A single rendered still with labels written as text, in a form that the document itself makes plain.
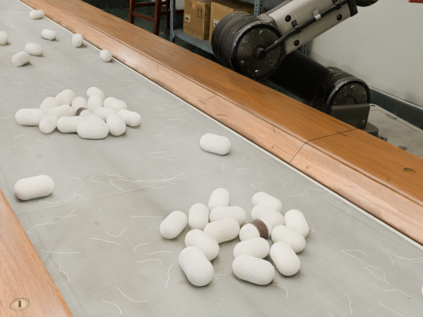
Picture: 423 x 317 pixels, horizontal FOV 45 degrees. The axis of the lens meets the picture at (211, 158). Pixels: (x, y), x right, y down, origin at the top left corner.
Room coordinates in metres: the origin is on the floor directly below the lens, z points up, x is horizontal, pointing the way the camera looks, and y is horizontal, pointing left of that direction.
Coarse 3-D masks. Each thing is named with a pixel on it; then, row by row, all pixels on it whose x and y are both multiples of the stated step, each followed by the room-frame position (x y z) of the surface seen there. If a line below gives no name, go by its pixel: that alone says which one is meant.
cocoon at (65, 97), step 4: (60, 92) 0.67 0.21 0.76; (64, 92) 0.67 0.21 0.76; (68, 92) 0.67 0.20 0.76; (72, 92) 0.68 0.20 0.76; (56, 96) 0.66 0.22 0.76; (60, 96) 0.66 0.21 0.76; (64, 96) 0.66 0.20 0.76; (68, 96) 0.66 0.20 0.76; (72, 96) 0.67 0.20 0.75; (60, 100) 0.65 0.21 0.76; (64, 100) 0.65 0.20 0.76; (68, 100) 0.66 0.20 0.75; (60, 104) 0.65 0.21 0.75; (64, 104) 0.65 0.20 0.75; (68, 104) 0.66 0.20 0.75
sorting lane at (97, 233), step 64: (0, 0) 1.43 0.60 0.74; (0, 64) 0.85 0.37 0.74; (64, 64) 0.87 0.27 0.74; (0, 128) 0.58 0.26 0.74; (128, 128) 0.61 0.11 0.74; (192, 128) 0.62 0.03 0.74; (64, 192) 0.44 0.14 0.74; (128, 192) 0.44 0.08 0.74; (192, 192) 0.45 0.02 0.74; (256, 192) 0.46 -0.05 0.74; (320, 192) 0.47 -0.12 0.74; (64, 256) 0.34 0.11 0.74; (128, 256) 0.34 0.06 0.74; (320, 256) 0.36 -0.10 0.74; (384, 256) 0.36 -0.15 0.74
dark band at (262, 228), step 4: (256, 220) 0.38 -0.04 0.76; (260, 220) 0.38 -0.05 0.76; (252, 224) 0.37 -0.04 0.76; (256, 224) 0.37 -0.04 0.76; (260, 224) 0.37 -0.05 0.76; (264, 224) 0.37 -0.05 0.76; (260, 228) 0.37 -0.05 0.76; (264, 228) 0.37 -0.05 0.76; (260, 232) 0.37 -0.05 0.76; (264, 232) 0.37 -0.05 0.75; (268, 232) 0.37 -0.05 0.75; (260, 236) 0.36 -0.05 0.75; (264, 236) 0.37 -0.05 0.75
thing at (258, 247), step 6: (246, 240) 0.35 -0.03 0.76; (252, 240) 0.35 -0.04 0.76; (258, 240) 0.35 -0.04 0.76; (264, 240) 0.35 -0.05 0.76; (240, 246) 0.34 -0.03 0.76; (246, 246) 0.34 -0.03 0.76; (252, 246) 0.34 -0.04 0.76; (258, 246) 0.34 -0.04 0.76; (264, 246) 0.35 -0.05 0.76; (234, 252) 0.34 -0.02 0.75; (240, 252) 0.34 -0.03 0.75; (246, 252) 0.34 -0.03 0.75; (252, 252) 0.34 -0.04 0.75; (258, 252) 0.34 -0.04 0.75; (264, 252) 0.34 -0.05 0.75; (258, 258) 0.34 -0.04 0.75
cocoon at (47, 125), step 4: (48, 116) 0.58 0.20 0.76; (52, 116) 0.59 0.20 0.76; (44, 120) 0.57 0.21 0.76; (48, 120) 0.57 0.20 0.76; (52, 120) 0.58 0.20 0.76; (56, 120) 0.59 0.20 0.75; (40, 124) 0.57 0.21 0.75; (44, 124) 0.57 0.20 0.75; (48, 124) 0.57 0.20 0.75; (52, 124) 0.57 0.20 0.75; (56, 124) 0.58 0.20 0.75; (40, 128) 0.57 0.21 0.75; (44, 128) 0.57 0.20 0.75; (48, 128) 0.57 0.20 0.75; (52, 128) 0.57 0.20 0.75; (44, 132) 0.57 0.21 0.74; (48, 132) 0.57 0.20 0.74
